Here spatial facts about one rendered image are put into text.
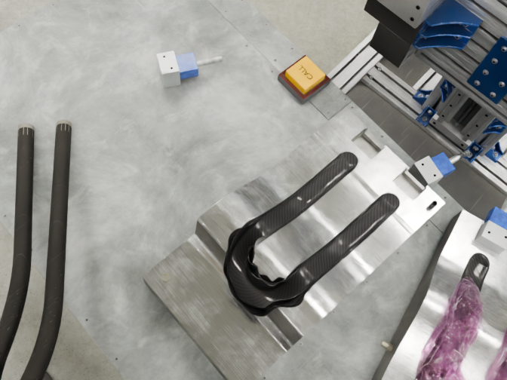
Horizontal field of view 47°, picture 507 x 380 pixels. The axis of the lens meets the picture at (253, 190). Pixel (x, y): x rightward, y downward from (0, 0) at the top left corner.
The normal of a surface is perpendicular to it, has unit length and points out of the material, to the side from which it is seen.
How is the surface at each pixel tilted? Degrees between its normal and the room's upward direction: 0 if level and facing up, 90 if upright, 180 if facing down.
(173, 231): 0
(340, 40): 0
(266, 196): 27
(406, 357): 13
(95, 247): 0
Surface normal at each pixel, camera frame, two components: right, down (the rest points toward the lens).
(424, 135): 0.07, -0.36
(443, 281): 0.31, -0.69
